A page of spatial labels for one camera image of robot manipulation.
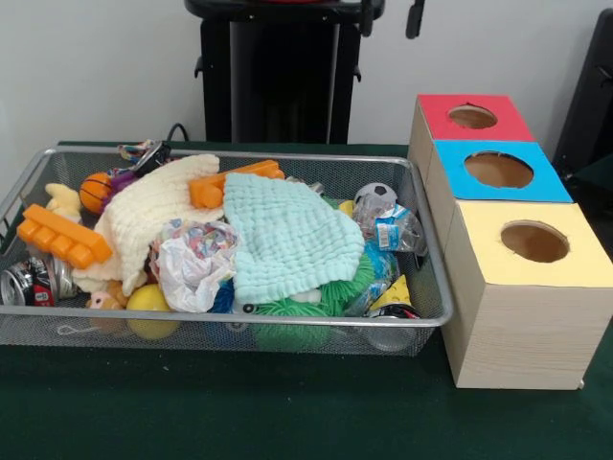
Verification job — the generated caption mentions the shallow mesh bin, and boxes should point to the shallow mesh bin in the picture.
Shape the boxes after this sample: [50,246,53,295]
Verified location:
[0,147,455,358]

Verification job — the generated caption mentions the yellow ball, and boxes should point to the yellow ball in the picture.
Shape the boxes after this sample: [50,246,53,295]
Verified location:
[125,284,181,341]

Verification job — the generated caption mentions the black upright panel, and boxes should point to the black upright panel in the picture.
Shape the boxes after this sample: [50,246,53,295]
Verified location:
[550,8,613,167]

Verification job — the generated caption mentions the long orange toy brick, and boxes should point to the long orange toy brick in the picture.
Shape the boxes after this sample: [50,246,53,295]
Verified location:
[188,159,285,209]

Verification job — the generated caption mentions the crushed red black can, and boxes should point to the crushed red black can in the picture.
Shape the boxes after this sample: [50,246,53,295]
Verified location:
[0,257,78,308]

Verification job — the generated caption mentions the large orange toy brick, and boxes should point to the large orange toy brick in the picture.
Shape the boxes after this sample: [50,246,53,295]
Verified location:
[16,203,114,270]

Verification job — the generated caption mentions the mint waffle cloth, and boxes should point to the mint waffle cloth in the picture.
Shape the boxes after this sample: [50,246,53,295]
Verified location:
[222,172,366,305]

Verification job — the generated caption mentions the small basketball toy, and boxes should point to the small basketball toy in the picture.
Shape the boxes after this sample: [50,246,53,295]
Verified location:
[79,172,114,215]

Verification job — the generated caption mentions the green cloth side table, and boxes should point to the green cloth side table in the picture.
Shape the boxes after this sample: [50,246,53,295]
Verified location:
[562,155,613,202]

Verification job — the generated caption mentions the cream waffle cloth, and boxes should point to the cream waffle cloth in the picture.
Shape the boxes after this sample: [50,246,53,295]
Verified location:
[71,153,226,297]

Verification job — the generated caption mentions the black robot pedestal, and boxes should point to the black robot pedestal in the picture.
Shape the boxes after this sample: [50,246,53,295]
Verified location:
[184,0,387,145]

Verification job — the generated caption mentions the brown plush animal toy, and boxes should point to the brown plush animal toy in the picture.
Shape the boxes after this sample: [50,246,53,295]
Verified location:
[85,280,129,311]

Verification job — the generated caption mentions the black cable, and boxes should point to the black cable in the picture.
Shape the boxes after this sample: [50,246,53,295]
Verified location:
[166,123,193,144]

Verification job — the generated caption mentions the small soccer ball toy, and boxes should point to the small soccer ball toy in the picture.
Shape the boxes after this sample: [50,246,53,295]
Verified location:
[353,182,399,212]

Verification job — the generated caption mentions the wooden box three holes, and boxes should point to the wooden box three holes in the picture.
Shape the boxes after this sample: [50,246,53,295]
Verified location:
[407,93,613,390]

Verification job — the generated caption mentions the crushed clear plastic bottle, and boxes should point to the crushed clear plastic bottle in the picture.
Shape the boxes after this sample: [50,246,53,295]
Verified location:
[353,198,428,255]

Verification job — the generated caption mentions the crumpled printed white wrapper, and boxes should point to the crumpled printed white wrapper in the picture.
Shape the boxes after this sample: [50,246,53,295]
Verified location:
[151,218,240,313]

